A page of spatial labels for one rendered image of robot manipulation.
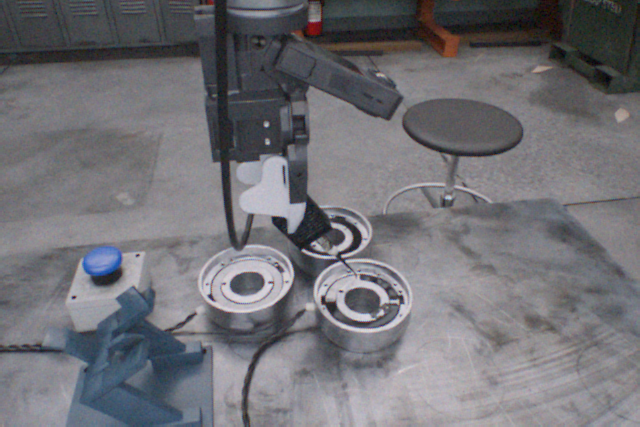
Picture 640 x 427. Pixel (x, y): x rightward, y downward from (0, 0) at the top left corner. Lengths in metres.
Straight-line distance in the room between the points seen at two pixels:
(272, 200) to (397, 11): 4.09
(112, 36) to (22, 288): 3.29
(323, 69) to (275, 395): 0.31
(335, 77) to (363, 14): 4.02
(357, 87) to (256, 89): 0.08
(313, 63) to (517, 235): 0.43
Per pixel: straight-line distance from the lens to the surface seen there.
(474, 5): 4.74
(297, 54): 0.38
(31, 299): 0.67
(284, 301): 0.54
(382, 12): 4.45
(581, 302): 0.65
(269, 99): 0.39
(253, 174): 0.48
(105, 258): 0.57
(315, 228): 0.49
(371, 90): 0.41
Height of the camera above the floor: 1.23
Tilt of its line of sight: 34 degrees down
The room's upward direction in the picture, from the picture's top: straight up
